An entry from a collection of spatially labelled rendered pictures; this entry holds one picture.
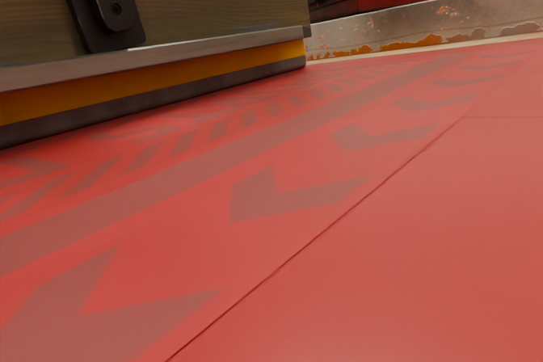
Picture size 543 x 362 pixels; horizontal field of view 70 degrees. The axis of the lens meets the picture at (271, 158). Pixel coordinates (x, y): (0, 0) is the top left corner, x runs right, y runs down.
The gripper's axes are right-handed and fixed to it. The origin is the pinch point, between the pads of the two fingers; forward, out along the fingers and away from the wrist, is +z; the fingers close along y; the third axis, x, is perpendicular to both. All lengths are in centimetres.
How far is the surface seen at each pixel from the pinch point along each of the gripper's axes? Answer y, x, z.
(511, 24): 14.6, 24.7, 6.5
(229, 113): 8.7, 0.2, 5.5
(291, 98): 9.9, 3.0, 5.7
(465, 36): 11.4, 24.7, 7.0
